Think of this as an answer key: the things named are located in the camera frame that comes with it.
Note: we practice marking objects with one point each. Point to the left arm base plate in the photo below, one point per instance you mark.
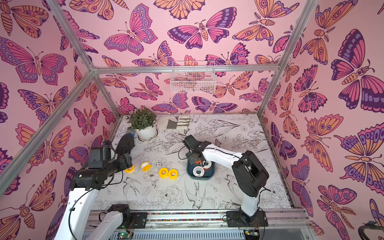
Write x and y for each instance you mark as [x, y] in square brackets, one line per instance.
[138, 220]

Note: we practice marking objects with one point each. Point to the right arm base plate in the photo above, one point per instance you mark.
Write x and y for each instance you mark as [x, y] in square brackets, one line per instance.
[241, 220]

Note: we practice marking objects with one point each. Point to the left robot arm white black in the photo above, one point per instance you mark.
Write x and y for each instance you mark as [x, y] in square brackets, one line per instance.
[84, 189]

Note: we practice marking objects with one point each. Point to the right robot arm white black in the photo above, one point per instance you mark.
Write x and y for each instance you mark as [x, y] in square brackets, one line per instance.
[250, 175]

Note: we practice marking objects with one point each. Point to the potted green plant white pot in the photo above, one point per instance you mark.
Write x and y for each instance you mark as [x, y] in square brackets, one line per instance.
[143, 122]

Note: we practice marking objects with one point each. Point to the black work glove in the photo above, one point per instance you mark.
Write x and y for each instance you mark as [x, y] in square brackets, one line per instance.
[126, 144]

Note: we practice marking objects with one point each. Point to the teal plastic storage box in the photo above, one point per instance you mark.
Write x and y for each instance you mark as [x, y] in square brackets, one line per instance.
[208, 173]

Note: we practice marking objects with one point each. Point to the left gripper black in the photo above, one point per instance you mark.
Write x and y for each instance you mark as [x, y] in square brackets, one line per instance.
[125, 164]

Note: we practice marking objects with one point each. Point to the white tape roll front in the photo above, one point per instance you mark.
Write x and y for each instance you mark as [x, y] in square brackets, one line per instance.
[198, 171]

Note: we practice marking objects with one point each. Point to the folded green white cloth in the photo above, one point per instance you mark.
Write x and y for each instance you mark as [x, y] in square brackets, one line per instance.
[174, 123]

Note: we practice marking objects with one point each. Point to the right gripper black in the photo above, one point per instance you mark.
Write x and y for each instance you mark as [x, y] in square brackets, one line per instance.
[193, 148]

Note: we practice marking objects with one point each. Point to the white wire basket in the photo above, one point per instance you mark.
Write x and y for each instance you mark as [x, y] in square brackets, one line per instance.
[193, 77]

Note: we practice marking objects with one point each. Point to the orange rim white tape roll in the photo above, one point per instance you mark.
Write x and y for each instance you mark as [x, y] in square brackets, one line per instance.
[130, 170]

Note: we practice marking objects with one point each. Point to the small yellow white tape roll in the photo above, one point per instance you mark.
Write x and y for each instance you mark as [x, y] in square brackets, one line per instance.
[145, 166]

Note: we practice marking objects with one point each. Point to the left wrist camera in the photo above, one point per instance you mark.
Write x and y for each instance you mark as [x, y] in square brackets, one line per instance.
[99, 157]

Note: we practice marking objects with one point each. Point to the aluminium front rail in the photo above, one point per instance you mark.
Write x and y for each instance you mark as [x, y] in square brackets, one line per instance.
[210, 225]

